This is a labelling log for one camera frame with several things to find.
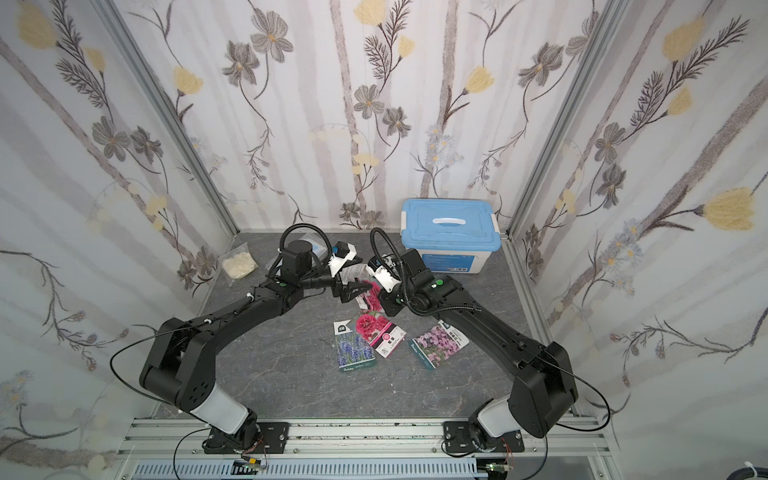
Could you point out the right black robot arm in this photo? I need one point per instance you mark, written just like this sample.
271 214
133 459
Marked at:
543 386

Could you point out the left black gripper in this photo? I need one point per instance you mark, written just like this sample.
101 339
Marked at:
344 282

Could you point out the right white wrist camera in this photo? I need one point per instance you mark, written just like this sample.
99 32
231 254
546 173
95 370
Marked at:
384 271

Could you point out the white back-side seed packet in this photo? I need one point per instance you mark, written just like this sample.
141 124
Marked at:
355 273

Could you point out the bagged blue face masks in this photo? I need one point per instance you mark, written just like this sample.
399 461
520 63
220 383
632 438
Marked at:
274 269

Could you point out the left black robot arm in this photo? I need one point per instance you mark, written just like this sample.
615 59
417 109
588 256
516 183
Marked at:
181 365

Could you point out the blue lidded storage box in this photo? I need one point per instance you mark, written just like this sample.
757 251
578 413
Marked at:
451 235

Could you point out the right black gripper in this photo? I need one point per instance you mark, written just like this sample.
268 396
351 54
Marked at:
389 298

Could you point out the pink cosmos seed packet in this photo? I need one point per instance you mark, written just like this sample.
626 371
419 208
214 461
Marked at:
434 347

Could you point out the lavender seed packet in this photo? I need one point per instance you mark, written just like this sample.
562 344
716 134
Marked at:
353 352

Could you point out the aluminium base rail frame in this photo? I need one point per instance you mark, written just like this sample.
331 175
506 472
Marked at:
389 448

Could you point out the hollyhock seed packet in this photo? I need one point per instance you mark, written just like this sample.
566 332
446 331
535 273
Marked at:
368 300
380 333

